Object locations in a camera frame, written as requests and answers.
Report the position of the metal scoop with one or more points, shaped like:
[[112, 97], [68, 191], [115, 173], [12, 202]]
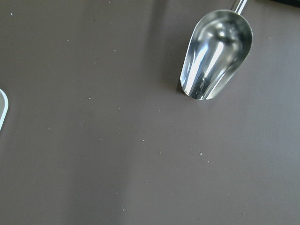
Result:
[[219, 44]]

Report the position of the white rabbit tray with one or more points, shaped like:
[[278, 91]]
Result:
[[3, 106]]

